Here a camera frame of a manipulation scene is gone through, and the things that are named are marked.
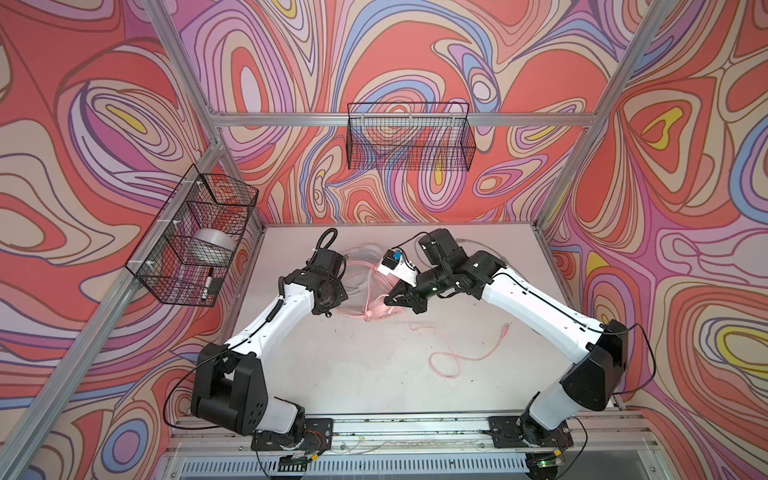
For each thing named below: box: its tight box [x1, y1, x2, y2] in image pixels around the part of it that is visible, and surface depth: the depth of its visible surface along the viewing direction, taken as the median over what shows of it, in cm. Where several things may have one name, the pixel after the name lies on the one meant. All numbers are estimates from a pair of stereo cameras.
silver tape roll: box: [191, 228, 237, 261], surface depth 73 cm
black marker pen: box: [202, 268, 214, 301], surface depth 74 cm
